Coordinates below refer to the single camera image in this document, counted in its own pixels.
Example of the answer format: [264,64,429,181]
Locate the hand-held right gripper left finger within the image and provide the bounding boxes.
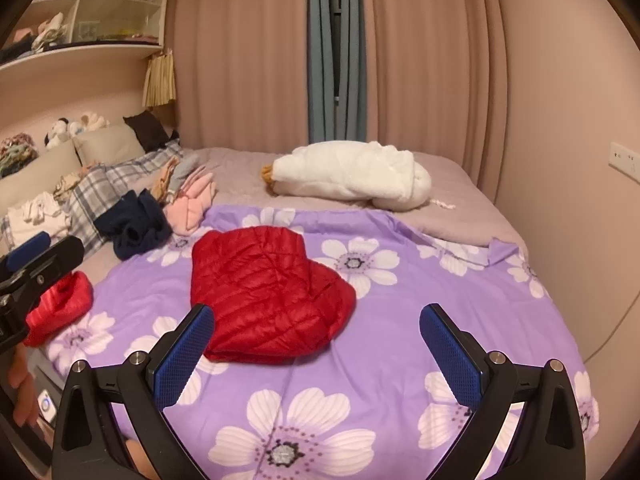
[51,304,216,480]

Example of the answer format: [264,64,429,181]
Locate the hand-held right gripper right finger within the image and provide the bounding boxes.
[419,303,587,480]

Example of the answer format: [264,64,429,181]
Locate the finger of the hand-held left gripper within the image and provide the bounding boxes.
[0,235,85,303]
[5,231,52,270]

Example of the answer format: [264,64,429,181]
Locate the red down jacket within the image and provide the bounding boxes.
[22,271,95,348]
[190,226,357,367]

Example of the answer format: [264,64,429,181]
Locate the white clothes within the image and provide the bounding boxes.
[5,194,72,246]

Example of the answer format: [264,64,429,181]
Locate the pink folded clothes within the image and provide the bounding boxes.
[165,172,217,239]

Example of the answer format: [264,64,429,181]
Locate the clothes on shelf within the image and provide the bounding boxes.
[10,10,69,54]

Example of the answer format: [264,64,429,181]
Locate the person's left hand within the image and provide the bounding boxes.
[7,344,40,428]

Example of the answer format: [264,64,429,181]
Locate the folded red down jacket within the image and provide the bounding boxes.
[22,271,95,348]

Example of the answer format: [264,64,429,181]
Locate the large beige headboard cushion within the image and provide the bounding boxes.
[0,139,84,221]

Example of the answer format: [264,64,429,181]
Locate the cartoon printed cloth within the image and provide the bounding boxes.
[52,171,89,202]

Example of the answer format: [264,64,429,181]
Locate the navy blue garment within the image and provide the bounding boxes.
[95,190,174,261]

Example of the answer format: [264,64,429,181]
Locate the white square device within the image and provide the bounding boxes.
[37,389,59,424]

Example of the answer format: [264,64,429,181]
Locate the multicolour knitted item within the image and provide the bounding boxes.
[0,132,39,179]

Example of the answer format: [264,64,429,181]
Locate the purple floral blanket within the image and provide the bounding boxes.
[47,205,601,480]

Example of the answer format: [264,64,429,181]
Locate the black and white plush dog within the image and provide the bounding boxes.
[44,117,71,150]

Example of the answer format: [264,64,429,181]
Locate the small beige headboard cushion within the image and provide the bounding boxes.
[74,123,147,166]

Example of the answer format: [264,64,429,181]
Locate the beige floral garment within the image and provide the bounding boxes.
[154,156,181,202]

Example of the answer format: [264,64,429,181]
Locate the cream plush toy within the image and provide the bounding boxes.
[70,112,110,134]

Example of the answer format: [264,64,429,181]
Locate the dark brown pillow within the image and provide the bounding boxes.
[122,110,174,153]

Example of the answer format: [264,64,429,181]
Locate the grey garment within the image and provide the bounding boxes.
[172,155,202,191]

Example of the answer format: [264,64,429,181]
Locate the white fleece garment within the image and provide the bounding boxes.
[259,141,457,211]

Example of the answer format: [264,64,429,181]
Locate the yellow pleated lamp shade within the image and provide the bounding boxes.
[142,49,177,109]

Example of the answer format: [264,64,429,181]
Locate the pink curtain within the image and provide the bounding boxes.
[172,0,314,149]
[357,0,509,202]

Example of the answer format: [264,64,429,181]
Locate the teal curtain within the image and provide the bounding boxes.
[306,0,364,145]

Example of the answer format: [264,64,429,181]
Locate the thin wall cable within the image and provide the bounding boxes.
[582,285,640,367]

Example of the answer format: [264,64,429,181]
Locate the white wall shelf cabinet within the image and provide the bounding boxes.
[0,0,174,74]

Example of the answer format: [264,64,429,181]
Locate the white wall socket strip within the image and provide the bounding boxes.
[607,141,640,184]

